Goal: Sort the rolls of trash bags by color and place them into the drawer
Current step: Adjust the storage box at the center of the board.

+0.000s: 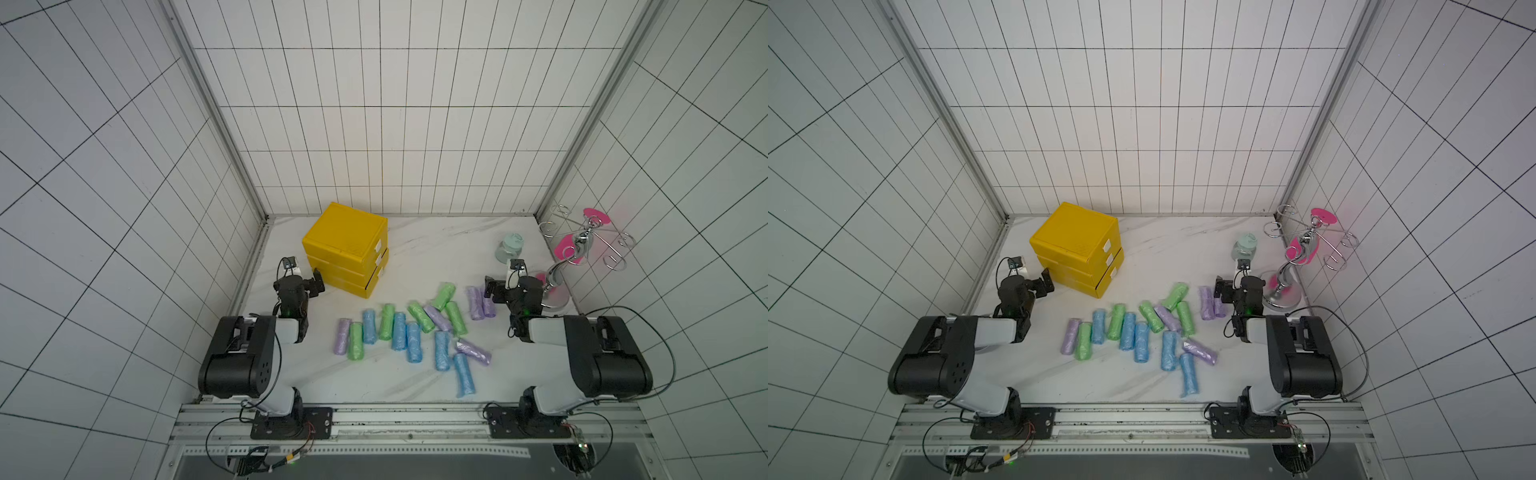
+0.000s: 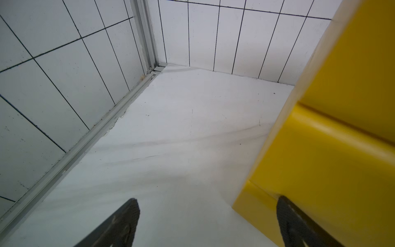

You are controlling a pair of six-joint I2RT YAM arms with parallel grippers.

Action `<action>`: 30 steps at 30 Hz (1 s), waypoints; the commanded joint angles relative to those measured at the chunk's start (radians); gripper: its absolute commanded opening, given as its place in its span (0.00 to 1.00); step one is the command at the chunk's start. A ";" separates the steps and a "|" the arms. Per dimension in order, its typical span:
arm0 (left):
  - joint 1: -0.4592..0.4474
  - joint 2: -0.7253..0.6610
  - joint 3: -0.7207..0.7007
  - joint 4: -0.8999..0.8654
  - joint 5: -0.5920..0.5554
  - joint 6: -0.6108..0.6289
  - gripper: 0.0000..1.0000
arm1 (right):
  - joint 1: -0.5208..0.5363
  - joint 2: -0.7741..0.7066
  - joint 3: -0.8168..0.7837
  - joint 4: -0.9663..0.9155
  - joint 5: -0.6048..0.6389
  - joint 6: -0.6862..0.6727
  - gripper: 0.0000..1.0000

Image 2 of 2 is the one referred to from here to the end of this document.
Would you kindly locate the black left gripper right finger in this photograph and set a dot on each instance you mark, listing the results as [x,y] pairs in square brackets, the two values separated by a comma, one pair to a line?
[298,229]

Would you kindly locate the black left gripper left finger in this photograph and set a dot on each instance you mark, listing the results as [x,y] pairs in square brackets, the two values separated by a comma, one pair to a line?
[116,231]

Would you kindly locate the yellow plastic drawer cabinet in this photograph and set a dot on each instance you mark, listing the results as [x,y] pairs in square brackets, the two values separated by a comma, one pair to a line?
[331,150]

